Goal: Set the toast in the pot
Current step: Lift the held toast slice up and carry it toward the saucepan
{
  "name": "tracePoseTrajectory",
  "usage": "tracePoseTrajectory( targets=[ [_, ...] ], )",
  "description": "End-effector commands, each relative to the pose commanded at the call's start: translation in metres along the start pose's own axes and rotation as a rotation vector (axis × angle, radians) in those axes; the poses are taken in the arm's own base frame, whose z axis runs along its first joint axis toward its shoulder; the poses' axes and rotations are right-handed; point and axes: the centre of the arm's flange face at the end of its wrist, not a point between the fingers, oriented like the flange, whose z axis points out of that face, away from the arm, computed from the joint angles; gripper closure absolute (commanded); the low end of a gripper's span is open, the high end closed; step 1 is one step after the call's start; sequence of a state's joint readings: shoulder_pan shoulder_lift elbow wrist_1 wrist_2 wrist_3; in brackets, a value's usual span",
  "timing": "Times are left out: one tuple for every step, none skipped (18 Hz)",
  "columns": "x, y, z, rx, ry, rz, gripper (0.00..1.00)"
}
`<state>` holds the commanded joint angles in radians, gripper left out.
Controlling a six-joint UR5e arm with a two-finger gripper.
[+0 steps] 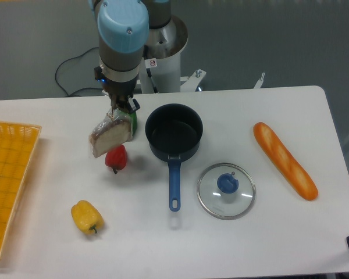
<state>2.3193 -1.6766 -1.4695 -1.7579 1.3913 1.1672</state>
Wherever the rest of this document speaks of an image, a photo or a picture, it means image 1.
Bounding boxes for orange baguette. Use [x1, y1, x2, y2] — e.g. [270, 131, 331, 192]
[253, 122, 319, 201]

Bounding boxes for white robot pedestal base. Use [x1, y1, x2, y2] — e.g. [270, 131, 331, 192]
[134, 54, 206, 94]

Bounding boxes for dark blue saucepan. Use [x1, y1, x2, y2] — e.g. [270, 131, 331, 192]
[145, 103, 203, 212]

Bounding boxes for bagged toast slice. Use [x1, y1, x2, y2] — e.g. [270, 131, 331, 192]
[89, 108, 134, 158]

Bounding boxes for red bell pepper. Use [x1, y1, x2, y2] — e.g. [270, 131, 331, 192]
[105, 145, 127, 174]

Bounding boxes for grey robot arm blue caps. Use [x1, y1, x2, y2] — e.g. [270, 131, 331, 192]
[89, 1, 188, 114]

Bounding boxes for yellow bell pepper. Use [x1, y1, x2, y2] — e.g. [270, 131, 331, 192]
[71, 200, 104, 235]

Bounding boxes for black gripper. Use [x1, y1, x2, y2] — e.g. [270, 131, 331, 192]
[94, 66, 140, 114]

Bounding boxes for yellow wicker basket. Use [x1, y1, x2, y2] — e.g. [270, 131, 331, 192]
[0, 121, 41, 258]

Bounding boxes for green bell pepper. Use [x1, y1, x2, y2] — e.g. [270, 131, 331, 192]
[119, 110, 138, 137]

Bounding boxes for black floor cable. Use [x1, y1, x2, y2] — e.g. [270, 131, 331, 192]
[55, 47, 103, 98]

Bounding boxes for glass lid blue knob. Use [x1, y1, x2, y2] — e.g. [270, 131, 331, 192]
[197, 163, 256, 220]

